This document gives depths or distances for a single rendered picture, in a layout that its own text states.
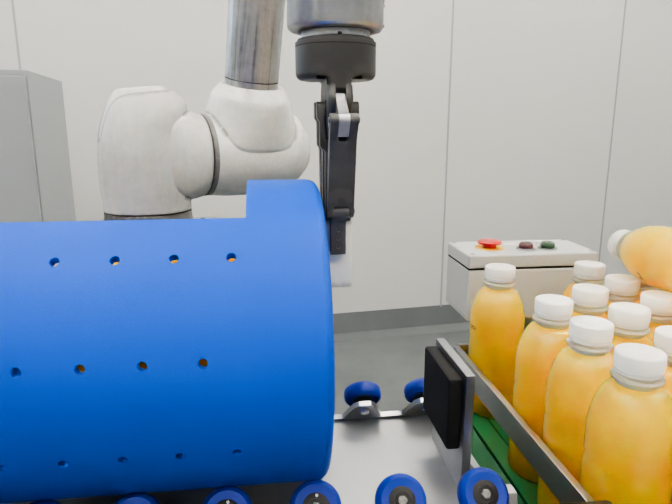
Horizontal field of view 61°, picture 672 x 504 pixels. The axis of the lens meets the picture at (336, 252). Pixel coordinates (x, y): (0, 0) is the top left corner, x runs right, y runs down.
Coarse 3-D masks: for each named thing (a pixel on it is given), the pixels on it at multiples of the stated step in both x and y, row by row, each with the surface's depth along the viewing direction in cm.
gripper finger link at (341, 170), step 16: (336, 128) 49; (352, 128) 49; (336, 144) 50; (352, 144) 50; (336, 160) 50; (352, 160) 50; (336, 176) 51; (352, 176) 51; (336, 192) 52; (352, 192) 52; (352, 208) 52
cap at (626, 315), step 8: (616, 304) 59; (624, 304) 59; (632, 304) 59; (608, 312) 59; (616, 312) 58; (624, 312) 57; (632, 312) 57; (640, 312) 57; (648, 312) 57; (616, 320) 58; (624, 320) 57; (632, 320) 57; (640, 320) 57; (648, 320) 57; (624, 328) 57; (632, 328) 57; (640, 328) 57
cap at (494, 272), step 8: (488, 264) 76; (496, 264) 76; (504, 264) 76; (488, 272) 74; (496, 272) 74; (504, 272) 73; (512, 272) 74; (488, 280) 75; (496, 280) 74; (504, 280) 74; (512, 280) 74
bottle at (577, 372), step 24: (576, 360) 53; (600, 360) 53; (552, 384) 55; (576, 384) 53; (600, 384) 52; (552, 408) 55; (576, 408) 53; (552, 432) 55; (576, 432) 53; (576, 456) 54
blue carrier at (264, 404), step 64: (256, 192) 49; (0, 256) 42; (64, 256) 42; (128, 256) 42; (192, 256) 43; (256, 256) 43; (320, 256) 44; (0, 320) 40; (64, 320) 40; (128, 320) 41; (192, 320) 41; (256, 320) 42; (320, 320) 42; (0, 384) 40; (64, 384) 40; (128, 384) 41; (192, 384) 41; (256, 384) 42; (320, 384) 42; (0, 448) 41; (64, 448) 42; (128, 448) 42; (192, 448) 43; (256, 448) 44; (320, 448) 45
